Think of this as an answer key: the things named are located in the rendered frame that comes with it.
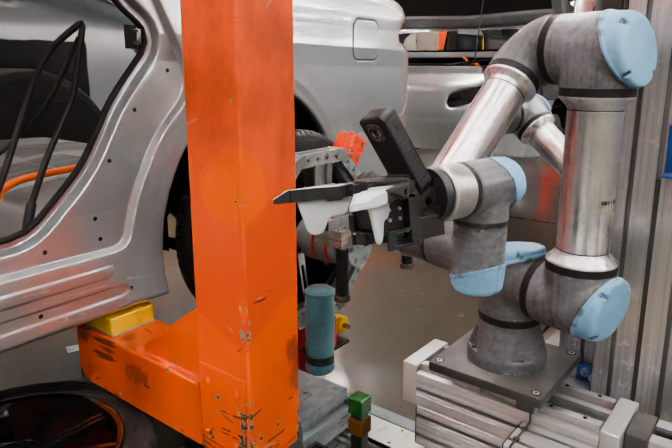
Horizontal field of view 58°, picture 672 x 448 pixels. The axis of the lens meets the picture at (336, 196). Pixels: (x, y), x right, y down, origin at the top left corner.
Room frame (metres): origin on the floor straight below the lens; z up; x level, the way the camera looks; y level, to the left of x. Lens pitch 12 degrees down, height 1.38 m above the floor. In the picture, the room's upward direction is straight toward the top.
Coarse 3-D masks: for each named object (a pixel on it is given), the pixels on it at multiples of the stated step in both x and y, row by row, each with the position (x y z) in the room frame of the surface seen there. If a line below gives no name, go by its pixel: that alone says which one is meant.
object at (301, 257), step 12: (300, 180) 2.14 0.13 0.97; (336, 180) 2.02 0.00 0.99; (300, 216) 1.95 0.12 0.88; (300, 252) 1.89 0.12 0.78; (300, 264) 1.89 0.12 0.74; (312, 264) 2.05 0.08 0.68; (324, 264) 1.99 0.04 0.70; (300, 276) 1.89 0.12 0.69; (312, 276) 2.00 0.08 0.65; (324, 276) 1.99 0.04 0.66; (300, 288) 1.90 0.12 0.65; (300, 300) 1.88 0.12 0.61
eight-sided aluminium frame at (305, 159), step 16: (304, 160) 1.74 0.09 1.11; (320, 160) 1.80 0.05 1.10; (336, 160) 1.87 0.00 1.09; (352, 160) 1.93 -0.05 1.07; (352, 176) 1.94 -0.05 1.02; (352, 272) 1.94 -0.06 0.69; (352, 288) 1.94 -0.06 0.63; (304, 304) 1.83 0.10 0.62; (336, 304) 1.87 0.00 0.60; (304, 320) 1.73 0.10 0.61
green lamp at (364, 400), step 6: (354, 396) 1.21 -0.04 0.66; (360, 396) 1.21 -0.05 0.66; (366, 396) 1.21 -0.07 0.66; (348, 402) 1.21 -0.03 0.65; (354, 402) 1.20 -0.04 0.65; (360, 402) 1.19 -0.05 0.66; (366, 402) 1.20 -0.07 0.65; (348, 408) 1.21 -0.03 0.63; (354, 408) 1.20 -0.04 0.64; (360, 408) 1.19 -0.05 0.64; (366, 408) 1.20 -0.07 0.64; (354, 414) 1.20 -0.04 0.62; (360, 414) 1.19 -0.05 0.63
